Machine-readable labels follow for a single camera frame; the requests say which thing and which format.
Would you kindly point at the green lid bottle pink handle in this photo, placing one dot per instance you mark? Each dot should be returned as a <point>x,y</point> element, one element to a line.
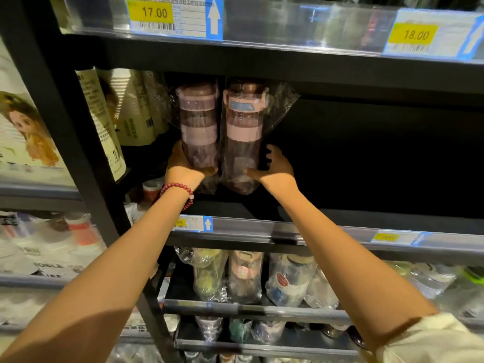
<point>399,268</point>
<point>208,279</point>

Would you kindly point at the pink band bottle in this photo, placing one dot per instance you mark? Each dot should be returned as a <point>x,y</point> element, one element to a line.
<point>244,132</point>

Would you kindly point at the black metal store shelving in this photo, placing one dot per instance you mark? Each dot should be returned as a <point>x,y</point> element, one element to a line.
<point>264,71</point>

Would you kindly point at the person's left hand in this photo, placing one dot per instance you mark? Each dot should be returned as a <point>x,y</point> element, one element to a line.
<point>181,173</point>

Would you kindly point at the white doll print packet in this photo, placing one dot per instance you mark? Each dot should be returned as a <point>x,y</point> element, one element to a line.
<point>30,139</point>

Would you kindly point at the yellow white price label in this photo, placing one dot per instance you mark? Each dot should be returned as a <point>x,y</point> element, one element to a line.
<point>196,223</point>
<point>397,238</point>
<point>446,37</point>
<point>189,18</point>

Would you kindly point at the person's right forearm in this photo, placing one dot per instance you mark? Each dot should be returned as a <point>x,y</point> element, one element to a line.
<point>359,275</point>

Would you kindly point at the person's cream shirt sleeve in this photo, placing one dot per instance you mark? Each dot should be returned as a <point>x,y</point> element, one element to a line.
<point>435,340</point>

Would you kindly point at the person's right hand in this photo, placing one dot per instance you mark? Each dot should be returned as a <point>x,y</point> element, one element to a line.
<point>280,175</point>

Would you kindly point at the cream printed packet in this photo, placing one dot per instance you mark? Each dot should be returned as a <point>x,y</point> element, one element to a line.
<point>140,109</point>
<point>102,128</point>

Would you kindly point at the person's left forearm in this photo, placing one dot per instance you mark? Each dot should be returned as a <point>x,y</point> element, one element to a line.
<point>94,291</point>

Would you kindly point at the mauve bottle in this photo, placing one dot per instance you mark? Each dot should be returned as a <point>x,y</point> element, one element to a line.
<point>198,139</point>

